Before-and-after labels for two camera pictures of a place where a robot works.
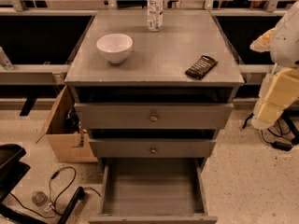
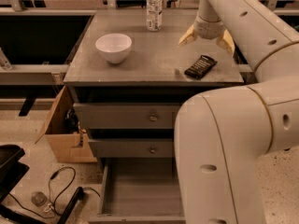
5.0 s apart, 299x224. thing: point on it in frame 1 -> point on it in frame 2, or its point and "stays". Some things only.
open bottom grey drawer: (152, 190) stays
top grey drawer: (150, 116) stays
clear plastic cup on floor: (38, 198) stays
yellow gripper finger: (262, 44) -> (188, 36)
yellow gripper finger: (277, 90) -> (227, 41)
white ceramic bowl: (115, 47) stays
